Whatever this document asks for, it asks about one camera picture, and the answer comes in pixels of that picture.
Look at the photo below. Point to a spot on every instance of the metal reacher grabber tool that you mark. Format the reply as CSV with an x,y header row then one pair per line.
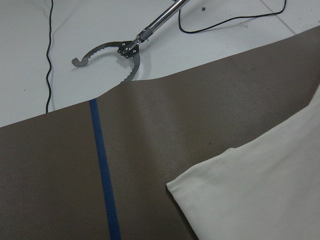
x,y
130,49

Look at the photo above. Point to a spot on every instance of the cream long-sleeve printed shirt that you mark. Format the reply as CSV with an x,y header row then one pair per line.
x,y
266,189

